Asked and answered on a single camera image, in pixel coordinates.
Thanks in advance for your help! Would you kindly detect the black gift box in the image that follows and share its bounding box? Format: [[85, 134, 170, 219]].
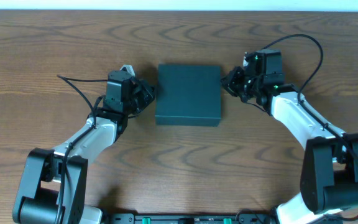
[[155, 64, 222, 127]]

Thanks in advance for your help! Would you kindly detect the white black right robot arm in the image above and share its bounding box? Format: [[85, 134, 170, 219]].
[[221, 49, 358, 223]]

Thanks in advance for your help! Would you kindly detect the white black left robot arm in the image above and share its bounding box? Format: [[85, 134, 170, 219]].
[[12, 65, 155, 224]]

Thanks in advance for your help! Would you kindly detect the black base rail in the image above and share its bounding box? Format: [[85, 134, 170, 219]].
[[103, 213, 278, 224]]

